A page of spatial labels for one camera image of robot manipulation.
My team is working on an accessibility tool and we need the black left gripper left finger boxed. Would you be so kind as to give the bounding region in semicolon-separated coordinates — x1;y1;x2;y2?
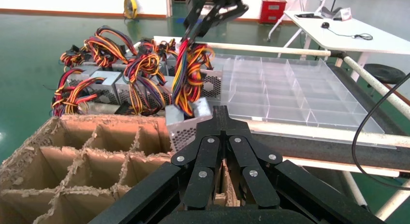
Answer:
88;105;225;224

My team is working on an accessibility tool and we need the red metal cabinet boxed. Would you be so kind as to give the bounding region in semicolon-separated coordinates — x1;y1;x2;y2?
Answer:
259;0;288;25

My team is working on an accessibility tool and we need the white cart leg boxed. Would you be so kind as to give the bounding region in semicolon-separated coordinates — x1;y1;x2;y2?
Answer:
375;180;410;221
341;171;368;208

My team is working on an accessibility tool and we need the grey power supply with wires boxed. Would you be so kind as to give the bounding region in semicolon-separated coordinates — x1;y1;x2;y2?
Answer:
166;54;224;102
52;64;105;118
165;40;215;153
137;38;178;61
60;45;87;69
64;71;123;114
84;26;138;69
115;52;172;117

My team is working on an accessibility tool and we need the black mouse cable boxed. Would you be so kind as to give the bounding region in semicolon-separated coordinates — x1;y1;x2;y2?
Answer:
328;26;374;41

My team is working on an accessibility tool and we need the black round stool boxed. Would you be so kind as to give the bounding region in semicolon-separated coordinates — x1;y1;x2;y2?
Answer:
364;63;407;85

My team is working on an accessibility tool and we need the white rail pipe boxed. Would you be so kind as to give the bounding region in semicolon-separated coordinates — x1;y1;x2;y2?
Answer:
341;55;410;120
281;156;401;179
153;35;332;57
247;119;410;149

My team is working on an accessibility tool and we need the white office table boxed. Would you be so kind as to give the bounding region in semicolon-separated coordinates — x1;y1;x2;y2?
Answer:
267;9;410;82

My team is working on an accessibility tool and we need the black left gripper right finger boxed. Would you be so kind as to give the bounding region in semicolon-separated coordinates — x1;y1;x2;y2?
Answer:
224;105;385;224

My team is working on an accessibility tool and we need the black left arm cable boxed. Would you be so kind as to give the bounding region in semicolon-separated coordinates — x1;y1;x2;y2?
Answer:
351;72;410;192

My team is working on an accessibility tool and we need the white label card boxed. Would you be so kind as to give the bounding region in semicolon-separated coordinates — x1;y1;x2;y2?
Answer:
339;8;353;22

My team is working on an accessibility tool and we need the yellow floor fan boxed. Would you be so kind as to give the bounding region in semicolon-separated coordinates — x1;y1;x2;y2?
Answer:
123;0;139;20

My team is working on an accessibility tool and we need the black flat device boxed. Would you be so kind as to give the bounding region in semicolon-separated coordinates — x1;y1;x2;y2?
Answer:
294;12;322;19

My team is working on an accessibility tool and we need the cardboard box with dividers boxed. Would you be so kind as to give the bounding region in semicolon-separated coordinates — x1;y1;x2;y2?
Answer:
0;115;241;224

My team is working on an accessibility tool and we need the dark desk object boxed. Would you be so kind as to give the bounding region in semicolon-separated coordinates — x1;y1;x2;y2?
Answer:
320;6;341;19

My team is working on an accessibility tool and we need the clear plastic divider tray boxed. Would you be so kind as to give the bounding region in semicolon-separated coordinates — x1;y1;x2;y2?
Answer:
220;54;386;135

